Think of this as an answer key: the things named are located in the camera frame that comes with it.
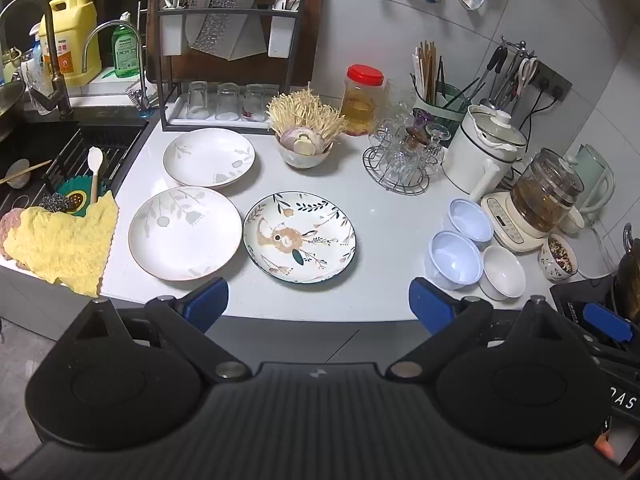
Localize green sunflower mat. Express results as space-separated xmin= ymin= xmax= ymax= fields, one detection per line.
xmin=55 ymin=175 xmax=118 ymax=218

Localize small white tea cup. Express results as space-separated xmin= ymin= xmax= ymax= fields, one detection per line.
xmin=557 ymin=207 xmax=586 ymax=235

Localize glass health kettle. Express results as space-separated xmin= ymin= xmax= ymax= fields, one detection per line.
xmin=481 ymin=147 xmax=586 ymax=253

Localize bundle of wooden chopsticks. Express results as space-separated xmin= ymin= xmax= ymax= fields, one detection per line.
xmin=412 ymin=40 xmax=438 ymax=106

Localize white silicone spatula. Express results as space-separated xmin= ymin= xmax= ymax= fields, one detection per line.
xmin=87 ymin=146 xmax=105 ymax=205

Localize halved purple onion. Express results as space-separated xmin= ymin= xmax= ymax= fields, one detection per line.
xmin=279 ymin=126 xmax=321 ymax=155

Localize enoki mushroom bunch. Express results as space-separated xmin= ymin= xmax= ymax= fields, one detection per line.
xmin=265 ymin=82 xmax=348 ymax=148

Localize black induction cooktop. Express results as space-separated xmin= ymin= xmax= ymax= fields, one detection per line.
xmin=550 ymin=274 xmax=621 ymax=321

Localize cluster of crystal glasses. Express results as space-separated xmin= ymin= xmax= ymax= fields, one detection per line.
xmin=370 ymin=97 xmax=451 ymax=181

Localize plain steel kitchen knife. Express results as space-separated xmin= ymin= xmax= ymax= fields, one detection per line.
xmin=227 ymin=0 xmax=269 ymax=59

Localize pale green teapot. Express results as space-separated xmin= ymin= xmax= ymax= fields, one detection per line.
xmin=0 ymin=47 xmax=23 ymax=83

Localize dark kitchen faucet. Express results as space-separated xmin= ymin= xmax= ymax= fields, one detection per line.
xmin=0 ymin=0 xmax=76 ymax=120

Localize white drip tray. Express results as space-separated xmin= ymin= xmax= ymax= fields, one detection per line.
xmin=167 ymin=95 xmax=281 ymax=128

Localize white electric cooking pot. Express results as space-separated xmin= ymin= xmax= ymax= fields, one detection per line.
xmin=442 ymin=104 xmax=530 ymax=203

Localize metal utensil hook rack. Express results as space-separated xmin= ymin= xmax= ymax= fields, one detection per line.
xmin=500 ymin=36 xmax=538 ymax=61

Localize clear glass tumbler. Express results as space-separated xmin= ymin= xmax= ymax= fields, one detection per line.
xmin=216 ymin=82 xmax=241 ymax=121
xmin=186 ymin=81 xmax=209 ymax=120
xmin=242 ymin=84 xmax=266 ymax=122

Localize mint green electric kettle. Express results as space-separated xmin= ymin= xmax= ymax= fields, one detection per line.
xmin=567 ymin=144 xmax=617 ymax=216

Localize steel wok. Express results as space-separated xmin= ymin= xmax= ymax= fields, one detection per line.
xmin=0 ymin=80 xmax=27 ymax=141

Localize chrome gooseneck faucet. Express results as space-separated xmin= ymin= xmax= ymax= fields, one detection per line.
xmin=82 ymin=20 xmax=156 ymax=113

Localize plain white bowl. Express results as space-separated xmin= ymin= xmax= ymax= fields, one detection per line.
xmin=477 ymin=245 xmax=527 ymax=302

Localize dark metal cooking pot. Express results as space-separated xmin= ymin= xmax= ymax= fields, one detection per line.
xmin=616 ymin=222 xmax=640 ymax=323

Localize white leaf-print plate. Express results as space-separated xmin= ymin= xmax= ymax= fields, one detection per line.
xmin=128 ymin=186 xmax=244 ymax=282
xmin=162 ymin=127 xmax=256 ymax=190

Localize white cutlery cup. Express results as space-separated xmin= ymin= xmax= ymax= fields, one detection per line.
xmin=160 ymin=7 xmax=183 ymax=57
xmin=268 ymin=7 xmax=292 ymax=58

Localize hammered steel cleaver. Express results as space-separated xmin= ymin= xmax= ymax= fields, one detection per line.
xmin=185 ymin=0 xmax=251 ymax=56

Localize kitchen scissors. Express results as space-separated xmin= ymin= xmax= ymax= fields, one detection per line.
xmin=515 ymin=56 xmax=541 ymax=98

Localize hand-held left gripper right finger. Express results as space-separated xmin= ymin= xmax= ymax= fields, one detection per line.
xmin=385 ymin=277 xmax=563 ymax=382

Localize pink cloth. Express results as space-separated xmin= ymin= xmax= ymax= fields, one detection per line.
xmin=0 ymin=207 xmax=31 ymax=266

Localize dark wall outlet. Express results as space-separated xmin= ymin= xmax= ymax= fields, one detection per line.
xmin=532 ymin=62 xmax=573 ymax=103

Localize pale blue plastic bowl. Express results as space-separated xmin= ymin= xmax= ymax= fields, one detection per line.
xmin=445 ymin=198 xmax=495 ymax=245
xmin=425 ymin=231 xmax=483 ymax=291

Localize yellow dish cloth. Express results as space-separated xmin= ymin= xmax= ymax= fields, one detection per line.
xmin=2 ymin=195 xmax=121 ymax=297

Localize black sink drain rack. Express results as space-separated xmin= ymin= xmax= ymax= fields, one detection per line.
xmin=42 ymin=127 xmax=146 ymax=191

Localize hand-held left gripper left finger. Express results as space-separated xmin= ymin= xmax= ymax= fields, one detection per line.
xmin=75 ymin=277 xmax=253 ymax=385

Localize green dish soap bottle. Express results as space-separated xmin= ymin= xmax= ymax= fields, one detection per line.
xmin=111 ymin=12 xmax=141 ymax=80

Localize black metal knife rack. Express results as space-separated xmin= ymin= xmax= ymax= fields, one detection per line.
xmin=157 ymin=0 xmax=307 ymax=133

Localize green chopstick holder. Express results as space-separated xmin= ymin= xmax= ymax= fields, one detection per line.
xmin=411 ymin=82 xmax=476 ymax=133

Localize black power cords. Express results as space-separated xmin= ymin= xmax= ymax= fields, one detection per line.
xmin=517 ymin=77 xmax=561 ymax=133

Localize black kitchen sink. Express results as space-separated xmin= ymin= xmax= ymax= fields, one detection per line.
xmin=0 ymin=110 xmax=151 ymax=221

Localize yellow detergent bottle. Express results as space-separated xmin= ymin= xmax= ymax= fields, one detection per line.
xmin=39 ymin=0 xmax=102 ymax=88

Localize bundle of black chopsticks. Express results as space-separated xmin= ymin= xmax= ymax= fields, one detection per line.
xmin=436 ymin=55 xmax=493 ymax=111

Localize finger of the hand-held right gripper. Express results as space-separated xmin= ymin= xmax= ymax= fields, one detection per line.
xmin=565 ymin=301 xmax=640 ymax=361

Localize wooden chopsticks pair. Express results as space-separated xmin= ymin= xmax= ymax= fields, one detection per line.
xmin=0 ymin=160 xmax=53 ymax=186

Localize wooden cutting board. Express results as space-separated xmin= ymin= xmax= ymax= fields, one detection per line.
xmin=146 ymin=0 xmax=327 ymax=106

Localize round sink strainer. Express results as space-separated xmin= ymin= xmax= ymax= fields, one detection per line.
xmin=9 ymin=158 xmax=32 ymax=188

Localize white ceramic vegetable bowl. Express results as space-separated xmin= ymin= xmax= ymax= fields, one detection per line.
xmin=275 ymin=132 xmax=335 ymax=170

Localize wire glass rack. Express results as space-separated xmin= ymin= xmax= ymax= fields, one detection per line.
xmin=362 ymin=130 xmax=446 ymax=196

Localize patterned bowl of chili flakes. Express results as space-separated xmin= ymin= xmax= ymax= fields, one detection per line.
xmin=538 ymin=232 xmax=580 ymax=282

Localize red-lid glass jar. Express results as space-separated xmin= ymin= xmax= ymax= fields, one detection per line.
xmin=340 ymin=64 xmax=386 ymax=137

